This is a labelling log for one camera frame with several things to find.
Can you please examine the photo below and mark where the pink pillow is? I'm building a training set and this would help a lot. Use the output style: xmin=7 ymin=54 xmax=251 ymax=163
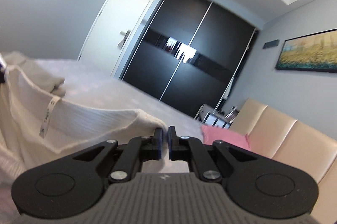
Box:
xmin=201 ymin=125 xmax=251 ymax=151

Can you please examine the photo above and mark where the white bedside table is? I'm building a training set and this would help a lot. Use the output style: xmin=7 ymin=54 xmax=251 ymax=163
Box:
xmin=194 ymin=104 xmax=239 ymax=129

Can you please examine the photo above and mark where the beige folded garment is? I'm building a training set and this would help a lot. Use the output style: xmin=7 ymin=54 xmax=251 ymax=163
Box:
xmin=1 ymin=51 xmax=66 ymax=97

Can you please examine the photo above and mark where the white textured muslin garment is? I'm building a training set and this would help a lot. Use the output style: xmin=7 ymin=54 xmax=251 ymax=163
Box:
xmin=1 ymin=65 xmax=167 ymax=183

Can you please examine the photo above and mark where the beige padded headboard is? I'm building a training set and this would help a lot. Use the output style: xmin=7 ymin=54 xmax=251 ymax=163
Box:
xmin=230 ymin=99 xmax=337 ymax=223

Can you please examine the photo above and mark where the white room door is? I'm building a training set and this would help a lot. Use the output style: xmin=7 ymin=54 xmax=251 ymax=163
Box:
xmin=78 ymin=0 xmax=154 ymax=75

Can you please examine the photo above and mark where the framed landscape painting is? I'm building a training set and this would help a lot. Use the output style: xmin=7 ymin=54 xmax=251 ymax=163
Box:
xmin=275 ymin=29 xmax=336 ymax=73

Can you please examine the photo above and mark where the dark wall control panel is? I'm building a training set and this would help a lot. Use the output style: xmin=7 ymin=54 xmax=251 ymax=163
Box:
xmin=263 ymin=39 xmax=280 ymax=49

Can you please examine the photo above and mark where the black sliding wardrobe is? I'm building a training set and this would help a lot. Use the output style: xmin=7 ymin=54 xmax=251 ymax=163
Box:
xmin=122 ymin=0 xmax=256 ymax=117

